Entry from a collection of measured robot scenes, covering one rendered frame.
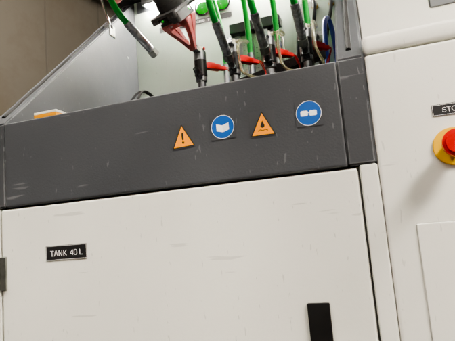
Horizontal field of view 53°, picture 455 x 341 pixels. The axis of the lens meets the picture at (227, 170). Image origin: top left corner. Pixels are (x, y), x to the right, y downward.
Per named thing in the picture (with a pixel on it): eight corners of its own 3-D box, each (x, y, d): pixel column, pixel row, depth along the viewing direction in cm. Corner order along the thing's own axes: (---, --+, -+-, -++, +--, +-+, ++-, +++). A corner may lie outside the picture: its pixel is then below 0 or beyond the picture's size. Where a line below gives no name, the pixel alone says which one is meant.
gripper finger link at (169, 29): (214, 36, 103) (194, -4, 99) (202, 49, 98) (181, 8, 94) (189, 46, 107) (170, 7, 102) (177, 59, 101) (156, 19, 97)
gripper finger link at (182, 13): (210, 40, 101) (190, 1, 97) (198, 54, 96) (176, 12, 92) (185, 50, 105) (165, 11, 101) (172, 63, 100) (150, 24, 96)
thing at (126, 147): (5, 208, 85) (4, 124, 87) (23, 208, 89) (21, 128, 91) (348, 166, 66) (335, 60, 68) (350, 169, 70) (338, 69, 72)
